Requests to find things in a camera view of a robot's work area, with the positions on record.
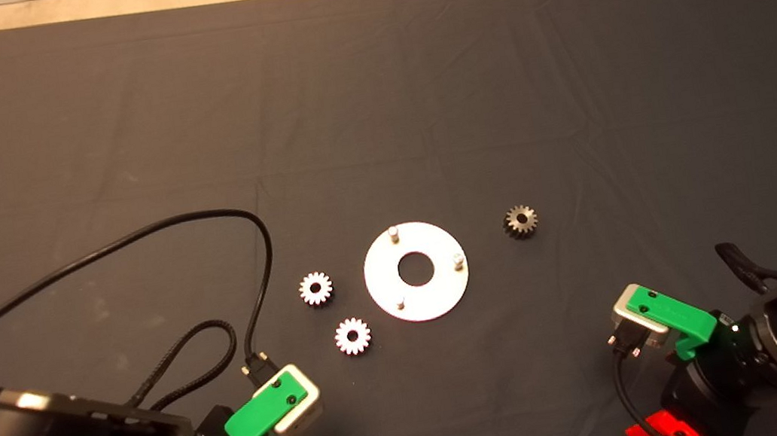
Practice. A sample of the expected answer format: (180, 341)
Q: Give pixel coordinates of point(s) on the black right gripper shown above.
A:
(717, 392)

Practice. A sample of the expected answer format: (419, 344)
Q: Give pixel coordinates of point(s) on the white gear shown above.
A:
(344, 339)
(307, 291)

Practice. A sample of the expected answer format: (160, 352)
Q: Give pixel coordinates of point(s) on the steel planetary gear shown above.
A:
(512, 225)

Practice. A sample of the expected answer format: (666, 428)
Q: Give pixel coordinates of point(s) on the round metal carrier plate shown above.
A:
(437, 295)

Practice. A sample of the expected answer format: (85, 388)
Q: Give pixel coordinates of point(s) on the dark grey table cloth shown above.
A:
(416, 92)

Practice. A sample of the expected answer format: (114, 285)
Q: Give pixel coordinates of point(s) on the green left camera mount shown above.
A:
(257, 419)

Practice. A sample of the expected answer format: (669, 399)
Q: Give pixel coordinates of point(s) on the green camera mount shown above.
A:
(676, 318)
(257, 419)

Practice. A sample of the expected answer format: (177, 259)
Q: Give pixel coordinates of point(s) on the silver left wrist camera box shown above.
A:
(305, 408)

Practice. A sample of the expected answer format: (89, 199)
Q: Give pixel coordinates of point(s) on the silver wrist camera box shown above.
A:
(305, 408)
(626, 314)

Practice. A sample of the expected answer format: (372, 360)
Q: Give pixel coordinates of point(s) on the green right camera mount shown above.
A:
(676, 318)

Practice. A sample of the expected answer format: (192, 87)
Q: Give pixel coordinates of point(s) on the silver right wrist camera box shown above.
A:
(626, 314)

